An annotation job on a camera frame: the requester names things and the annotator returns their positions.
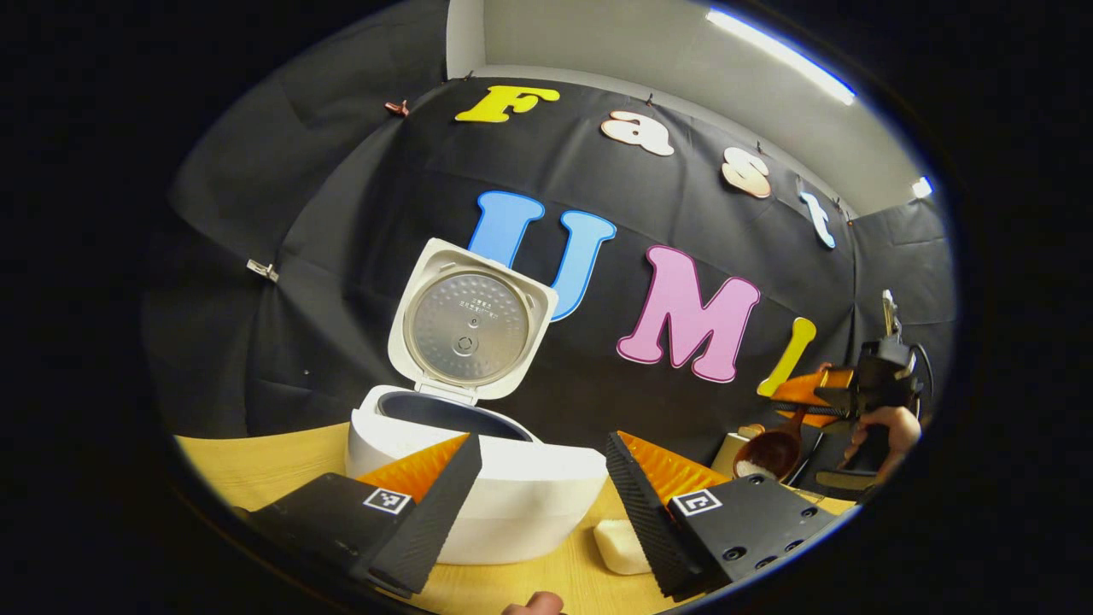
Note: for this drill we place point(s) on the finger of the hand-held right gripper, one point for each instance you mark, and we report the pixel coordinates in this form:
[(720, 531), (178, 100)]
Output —
[(811, 386), (811, 418)]

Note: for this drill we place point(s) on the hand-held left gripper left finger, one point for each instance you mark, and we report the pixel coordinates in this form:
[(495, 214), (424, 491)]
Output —
[(435, 504)]

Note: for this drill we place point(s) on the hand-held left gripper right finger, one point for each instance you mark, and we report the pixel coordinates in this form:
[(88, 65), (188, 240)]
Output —
[(649, 512)]

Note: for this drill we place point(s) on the white rice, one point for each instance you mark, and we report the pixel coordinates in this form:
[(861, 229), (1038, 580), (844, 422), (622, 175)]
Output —
[(619, 547)]

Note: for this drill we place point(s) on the brown wooden spoon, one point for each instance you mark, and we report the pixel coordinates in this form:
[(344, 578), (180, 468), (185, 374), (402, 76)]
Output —
[(773, 448)]

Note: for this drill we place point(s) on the small white rice portion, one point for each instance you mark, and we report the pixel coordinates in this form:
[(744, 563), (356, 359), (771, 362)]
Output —
[(750, 469)]

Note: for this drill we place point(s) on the white rice cooker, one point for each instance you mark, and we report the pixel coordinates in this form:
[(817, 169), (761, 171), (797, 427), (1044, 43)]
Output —
[(529, 495)]

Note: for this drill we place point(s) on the toasted bread slice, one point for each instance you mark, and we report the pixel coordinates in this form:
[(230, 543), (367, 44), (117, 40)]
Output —
[(751, 430)]

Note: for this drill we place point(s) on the white toaster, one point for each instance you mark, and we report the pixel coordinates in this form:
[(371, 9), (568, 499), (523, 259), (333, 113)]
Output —
[(727, 453)]

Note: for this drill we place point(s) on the small ceiling light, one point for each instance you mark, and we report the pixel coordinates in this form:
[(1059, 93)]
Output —
[(922, 187)]

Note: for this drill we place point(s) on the silver metal clip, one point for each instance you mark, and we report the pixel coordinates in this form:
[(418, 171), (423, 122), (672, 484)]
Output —
[(262, 271)]

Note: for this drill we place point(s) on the black backdrop cloth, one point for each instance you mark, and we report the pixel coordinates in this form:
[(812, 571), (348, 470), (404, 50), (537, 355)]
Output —
[(341, 213)]

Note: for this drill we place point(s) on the copper coloured clip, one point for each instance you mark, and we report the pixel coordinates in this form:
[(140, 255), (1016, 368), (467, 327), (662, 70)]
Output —
[(396, 108)]

